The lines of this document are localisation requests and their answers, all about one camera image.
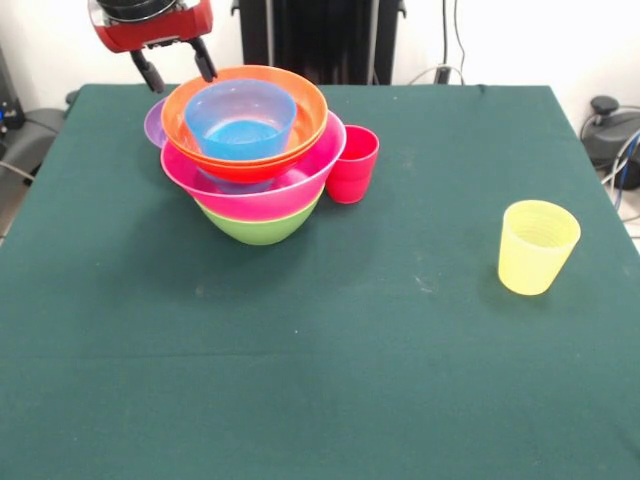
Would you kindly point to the red cup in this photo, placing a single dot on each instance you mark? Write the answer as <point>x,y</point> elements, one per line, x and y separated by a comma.
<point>350,170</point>

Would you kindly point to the large magenta bowl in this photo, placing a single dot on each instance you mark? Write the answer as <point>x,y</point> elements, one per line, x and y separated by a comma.
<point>320,160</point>

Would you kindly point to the small cyan bowl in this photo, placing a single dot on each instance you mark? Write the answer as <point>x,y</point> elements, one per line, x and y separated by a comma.
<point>235,186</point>

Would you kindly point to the black pedestal foot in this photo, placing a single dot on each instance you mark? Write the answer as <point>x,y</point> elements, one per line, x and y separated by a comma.
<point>42,130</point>
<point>607,122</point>

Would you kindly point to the straight-sided blue bowl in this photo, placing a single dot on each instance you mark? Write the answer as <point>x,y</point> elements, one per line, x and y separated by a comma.
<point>240,130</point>

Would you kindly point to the green bowl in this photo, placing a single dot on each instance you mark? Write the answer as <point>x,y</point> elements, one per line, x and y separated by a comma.
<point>265,231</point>

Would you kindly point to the dark green table cloth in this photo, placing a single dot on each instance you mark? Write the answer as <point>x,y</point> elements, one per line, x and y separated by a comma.
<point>450,375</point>

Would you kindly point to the yellow cup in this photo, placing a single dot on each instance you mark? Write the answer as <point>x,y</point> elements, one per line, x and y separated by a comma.
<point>537,255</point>

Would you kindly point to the purple bowl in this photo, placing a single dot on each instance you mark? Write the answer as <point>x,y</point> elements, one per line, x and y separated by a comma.
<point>154,127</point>

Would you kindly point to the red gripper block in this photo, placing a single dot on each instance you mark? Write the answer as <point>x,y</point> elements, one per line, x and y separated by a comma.
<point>155,30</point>

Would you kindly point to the black computer box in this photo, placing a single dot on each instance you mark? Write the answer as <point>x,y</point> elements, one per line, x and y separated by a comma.
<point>7,100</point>

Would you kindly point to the orange bowl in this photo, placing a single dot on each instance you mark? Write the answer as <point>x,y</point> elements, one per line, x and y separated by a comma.
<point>310,110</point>
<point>240,172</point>

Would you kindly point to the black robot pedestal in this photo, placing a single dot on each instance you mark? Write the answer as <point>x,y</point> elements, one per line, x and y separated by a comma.
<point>315,40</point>

